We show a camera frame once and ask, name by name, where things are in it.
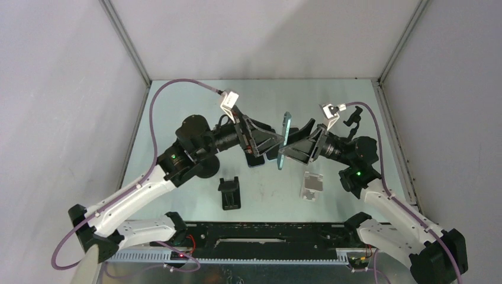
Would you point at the right controller board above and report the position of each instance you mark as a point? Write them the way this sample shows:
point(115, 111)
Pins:
point(359, 263)

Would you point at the white flat phone stand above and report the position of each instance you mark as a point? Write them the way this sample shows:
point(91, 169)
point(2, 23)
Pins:
point(311, 187)

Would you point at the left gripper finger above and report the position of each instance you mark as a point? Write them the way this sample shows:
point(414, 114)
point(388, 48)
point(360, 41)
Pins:
point(262, 146)
point(261, 132)

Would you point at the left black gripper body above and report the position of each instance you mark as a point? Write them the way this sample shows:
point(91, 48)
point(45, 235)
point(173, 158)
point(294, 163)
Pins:
point(245, 141)

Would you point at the light blue phone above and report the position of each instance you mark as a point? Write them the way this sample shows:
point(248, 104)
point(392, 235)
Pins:
point(272, 155)

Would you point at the black gooseneck phone stand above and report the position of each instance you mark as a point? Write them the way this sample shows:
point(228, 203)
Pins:
point(354, 118)

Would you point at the black round-base phone stand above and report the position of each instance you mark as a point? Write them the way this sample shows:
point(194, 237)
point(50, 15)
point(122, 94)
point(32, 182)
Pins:
point(209, 168)

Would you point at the black folding phone stand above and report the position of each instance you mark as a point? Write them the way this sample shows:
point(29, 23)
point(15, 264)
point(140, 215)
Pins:
point(230, 194)

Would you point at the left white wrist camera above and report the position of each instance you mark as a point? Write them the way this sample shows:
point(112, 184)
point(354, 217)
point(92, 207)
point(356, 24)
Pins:
point(228, 100)

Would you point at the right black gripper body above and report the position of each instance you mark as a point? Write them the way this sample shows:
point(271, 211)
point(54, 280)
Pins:
point(326, 145)

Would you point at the grey slotted cable duct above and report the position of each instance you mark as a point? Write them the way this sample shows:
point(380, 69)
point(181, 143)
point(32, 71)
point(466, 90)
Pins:
point(162, 256)

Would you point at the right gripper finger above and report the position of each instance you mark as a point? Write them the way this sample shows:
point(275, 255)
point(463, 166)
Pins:
point(299, 151)
point(297, 134)

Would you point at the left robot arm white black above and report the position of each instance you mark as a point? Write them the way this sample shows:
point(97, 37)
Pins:
point(107, 224)

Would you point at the controller board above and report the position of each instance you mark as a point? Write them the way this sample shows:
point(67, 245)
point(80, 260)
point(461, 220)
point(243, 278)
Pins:
point(174, 256)
point(359, 263)

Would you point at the left controller board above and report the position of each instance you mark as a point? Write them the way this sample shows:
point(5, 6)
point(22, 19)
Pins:
point(174, 256)

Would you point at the teal phone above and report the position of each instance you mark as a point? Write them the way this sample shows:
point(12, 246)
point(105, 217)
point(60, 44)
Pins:
point(286, 126)

